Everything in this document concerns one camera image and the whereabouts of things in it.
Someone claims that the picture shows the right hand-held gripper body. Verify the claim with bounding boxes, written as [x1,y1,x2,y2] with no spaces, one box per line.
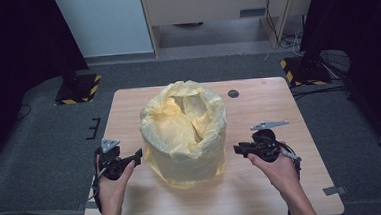
[245,120,292,165]

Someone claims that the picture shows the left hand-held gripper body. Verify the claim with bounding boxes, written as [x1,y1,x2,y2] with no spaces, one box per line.
[93,136,131,182]

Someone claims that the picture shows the yellow plastic trash bag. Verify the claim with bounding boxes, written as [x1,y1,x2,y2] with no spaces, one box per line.
[136,77,233,193]

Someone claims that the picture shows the person's left hand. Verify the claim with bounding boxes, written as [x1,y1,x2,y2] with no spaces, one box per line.
[94,153,139,210]

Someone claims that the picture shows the person's right hand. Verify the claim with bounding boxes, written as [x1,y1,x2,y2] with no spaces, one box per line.
[246,149,302,199]

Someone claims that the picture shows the black stand base striped edge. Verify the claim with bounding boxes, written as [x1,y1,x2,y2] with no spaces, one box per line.
[52,72,104,107]
[279,54,332,89]

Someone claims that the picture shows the grey floor tape strip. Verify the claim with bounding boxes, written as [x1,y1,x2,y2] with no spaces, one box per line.
[0,206,86,215]

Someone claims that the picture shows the black curtain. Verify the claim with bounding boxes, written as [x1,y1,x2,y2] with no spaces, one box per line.
[0,0,96,175]
[296,0,381,163]

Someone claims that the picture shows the white cabinet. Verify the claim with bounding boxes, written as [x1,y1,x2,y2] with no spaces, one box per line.
[53,0,155,61]

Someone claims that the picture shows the light wooden desk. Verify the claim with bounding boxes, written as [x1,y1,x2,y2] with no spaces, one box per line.
[139,0,321,59]

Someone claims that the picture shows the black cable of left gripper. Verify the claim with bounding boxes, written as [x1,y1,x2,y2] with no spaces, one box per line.
[88,146,112,215]

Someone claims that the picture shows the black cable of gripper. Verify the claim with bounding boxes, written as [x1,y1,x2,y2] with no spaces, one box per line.
[278,140,304,184]
[88,146,112,215]

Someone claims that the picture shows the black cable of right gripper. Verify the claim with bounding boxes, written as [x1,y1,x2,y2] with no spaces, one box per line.
[278,140,304,184]

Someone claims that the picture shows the thin black floor cable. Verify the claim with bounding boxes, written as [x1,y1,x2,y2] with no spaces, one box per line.
[15,102,34,121]

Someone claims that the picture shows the white floor cables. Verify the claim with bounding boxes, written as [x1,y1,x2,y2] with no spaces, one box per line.
[278,30,306,59]

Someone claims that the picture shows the black hanging cable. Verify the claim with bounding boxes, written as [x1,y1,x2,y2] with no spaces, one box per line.
[264,0,281,45]

